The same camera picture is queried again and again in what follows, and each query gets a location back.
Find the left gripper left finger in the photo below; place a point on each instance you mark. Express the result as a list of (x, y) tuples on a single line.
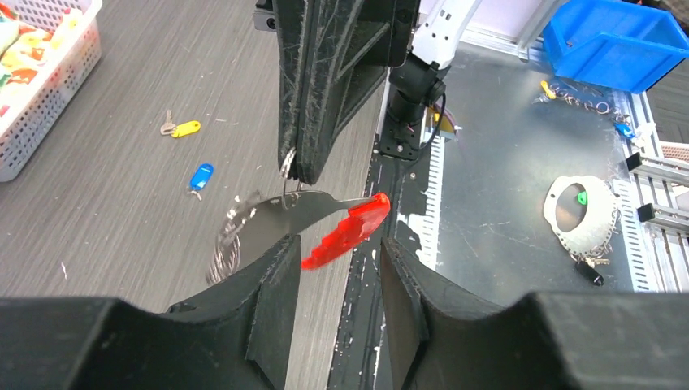
[(235, 335)]

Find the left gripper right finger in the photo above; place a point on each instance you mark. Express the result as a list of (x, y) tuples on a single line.
[(442, 336)]

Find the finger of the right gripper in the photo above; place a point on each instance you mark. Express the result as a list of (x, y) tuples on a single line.
[(292, 20), (351, 46)]

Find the silver split keyring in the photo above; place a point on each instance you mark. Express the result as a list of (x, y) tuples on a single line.
[(287, 163)]

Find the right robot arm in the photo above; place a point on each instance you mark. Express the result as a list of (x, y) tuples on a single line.
[(418, 83)]

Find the white keyring holder disc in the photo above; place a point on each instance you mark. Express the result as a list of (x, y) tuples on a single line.
[(582, 212)]

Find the key with yellow tag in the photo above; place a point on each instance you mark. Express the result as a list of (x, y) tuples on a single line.
[(171, 129)]

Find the key with blue tag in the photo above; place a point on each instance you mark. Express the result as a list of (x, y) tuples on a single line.
[(199, 179)]

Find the white plastic basket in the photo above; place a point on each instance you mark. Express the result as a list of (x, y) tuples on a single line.
[(34, 112)]

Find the blue plastic bin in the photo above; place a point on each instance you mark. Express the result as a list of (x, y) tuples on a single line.
[(614, 44)]

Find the colourful patterned cloth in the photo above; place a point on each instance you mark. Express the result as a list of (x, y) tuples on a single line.
[(25, 49)]

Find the keychain with yellow tag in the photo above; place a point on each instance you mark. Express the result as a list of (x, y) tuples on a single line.
[(589, 98)]

